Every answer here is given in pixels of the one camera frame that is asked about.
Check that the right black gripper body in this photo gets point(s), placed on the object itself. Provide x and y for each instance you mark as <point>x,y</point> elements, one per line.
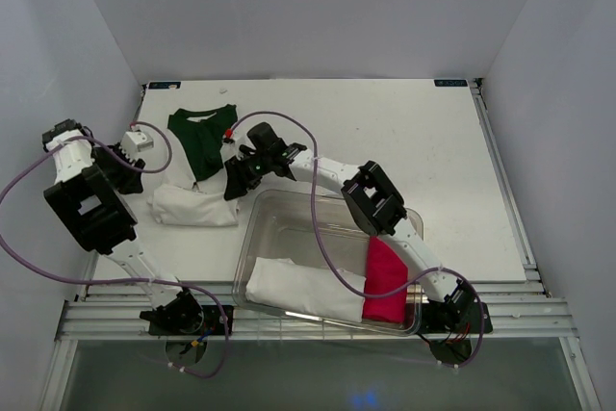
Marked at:
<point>252,168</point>

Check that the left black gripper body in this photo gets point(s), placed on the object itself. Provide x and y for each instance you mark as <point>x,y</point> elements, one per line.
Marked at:
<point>115,169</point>

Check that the white and green t-shirt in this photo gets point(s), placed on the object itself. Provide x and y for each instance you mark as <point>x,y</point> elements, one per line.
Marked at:
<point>192,190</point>

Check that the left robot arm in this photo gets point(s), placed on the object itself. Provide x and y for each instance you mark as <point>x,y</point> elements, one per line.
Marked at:
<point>88,197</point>

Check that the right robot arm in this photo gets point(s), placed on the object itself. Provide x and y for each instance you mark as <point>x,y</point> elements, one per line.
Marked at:
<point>376,207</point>

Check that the clear plastic bin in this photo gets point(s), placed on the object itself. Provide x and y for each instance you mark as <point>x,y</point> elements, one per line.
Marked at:
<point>317,232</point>

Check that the blue corner label left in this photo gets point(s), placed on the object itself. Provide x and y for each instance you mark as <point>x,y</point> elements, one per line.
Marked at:
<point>164,85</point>

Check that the blue corner label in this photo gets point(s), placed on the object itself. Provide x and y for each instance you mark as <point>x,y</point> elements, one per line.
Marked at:
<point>164,85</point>
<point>450,83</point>

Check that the rolled white t-shirt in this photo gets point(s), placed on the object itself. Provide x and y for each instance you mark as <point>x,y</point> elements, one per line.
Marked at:
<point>282,284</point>

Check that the rolled pink t-shirt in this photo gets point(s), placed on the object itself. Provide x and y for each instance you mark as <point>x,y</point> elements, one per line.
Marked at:
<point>384,273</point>

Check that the blue corner label right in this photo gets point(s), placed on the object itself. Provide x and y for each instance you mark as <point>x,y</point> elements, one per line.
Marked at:
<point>450,83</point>

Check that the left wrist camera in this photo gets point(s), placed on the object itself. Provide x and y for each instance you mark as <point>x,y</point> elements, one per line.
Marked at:
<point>134,142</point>

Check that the aluminium frame rails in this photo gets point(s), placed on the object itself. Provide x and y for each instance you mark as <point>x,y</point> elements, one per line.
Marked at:
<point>522,311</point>

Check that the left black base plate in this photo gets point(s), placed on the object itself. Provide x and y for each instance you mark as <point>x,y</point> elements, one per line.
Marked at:
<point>209,322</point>

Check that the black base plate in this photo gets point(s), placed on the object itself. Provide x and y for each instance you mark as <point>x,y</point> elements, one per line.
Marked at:
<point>209,322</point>
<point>434,320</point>

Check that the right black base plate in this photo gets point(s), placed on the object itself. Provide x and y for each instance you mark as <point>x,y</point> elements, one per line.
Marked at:
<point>434,320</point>

